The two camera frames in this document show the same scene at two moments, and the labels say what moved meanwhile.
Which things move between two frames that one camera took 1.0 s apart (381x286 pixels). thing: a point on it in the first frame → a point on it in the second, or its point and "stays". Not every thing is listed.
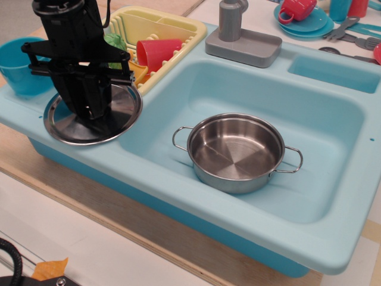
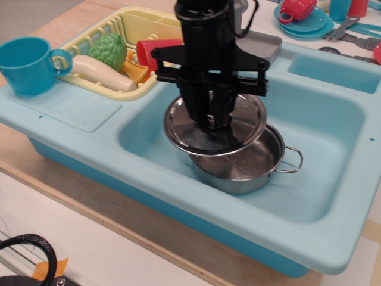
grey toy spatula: x=368 y=43 stays
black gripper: x=82 y=65 → x=209 y=57
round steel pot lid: x=62 y=123 → x=247 y=124
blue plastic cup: x=15 y=67 stays
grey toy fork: x=338 y=33 stays
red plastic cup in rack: x=152 y=53 stays
